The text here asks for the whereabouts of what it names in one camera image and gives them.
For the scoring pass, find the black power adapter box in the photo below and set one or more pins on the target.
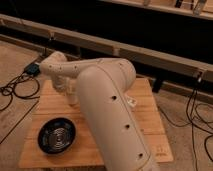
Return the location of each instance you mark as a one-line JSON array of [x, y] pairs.
[[32, 69]]

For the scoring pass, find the black ceramic bowl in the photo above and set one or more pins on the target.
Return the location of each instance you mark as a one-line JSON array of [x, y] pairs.
[[56, 135]]

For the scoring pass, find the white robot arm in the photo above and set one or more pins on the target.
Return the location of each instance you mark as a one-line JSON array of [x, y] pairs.
[[100, 87]]

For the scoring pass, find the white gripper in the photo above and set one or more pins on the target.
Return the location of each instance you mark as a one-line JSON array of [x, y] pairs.
[[67, 87]]

